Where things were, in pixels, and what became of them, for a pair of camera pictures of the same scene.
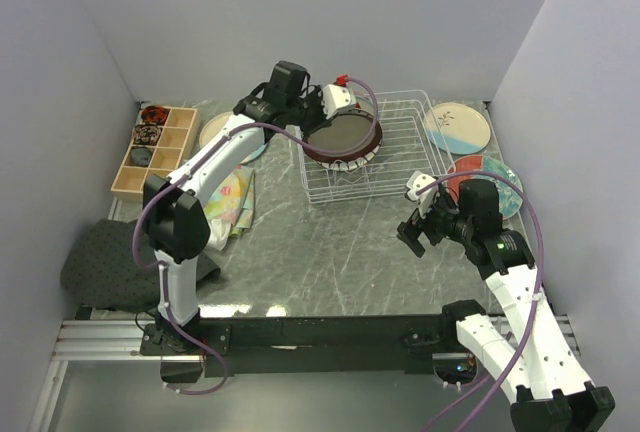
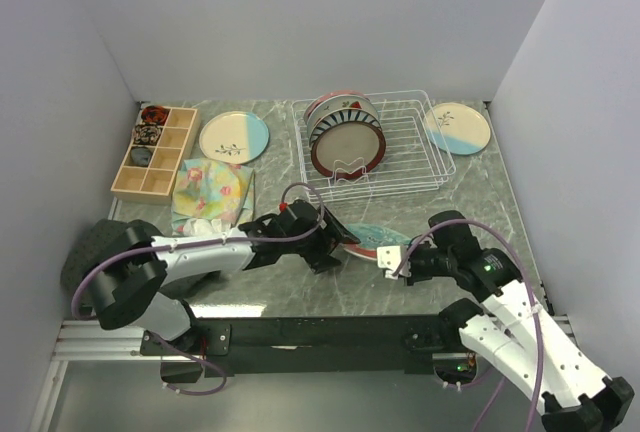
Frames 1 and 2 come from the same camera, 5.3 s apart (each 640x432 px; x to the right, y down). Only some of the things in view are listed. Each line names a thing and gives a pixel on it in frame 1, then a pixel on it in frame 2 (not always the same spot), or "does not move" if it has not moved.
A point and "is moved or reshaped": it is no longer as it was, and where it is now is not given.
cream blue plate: [458, 128] does not move
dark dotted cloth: [101, 270] does not move
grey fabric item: [141, 155] does not move
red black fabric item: [155, 114] does not move
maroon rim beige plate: [344, 132] is moved or reshaped
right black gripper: [409, 231] to [414, 275]
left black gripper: [322, 121] to [329, 238]
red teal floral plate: [511, 200] to [371, 237]
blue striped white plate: [348, 166] to [340, 116]
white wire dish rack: [413, 145] does not move
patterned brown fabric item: [147, 134] does not move
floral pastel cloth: [232, 198] does not move
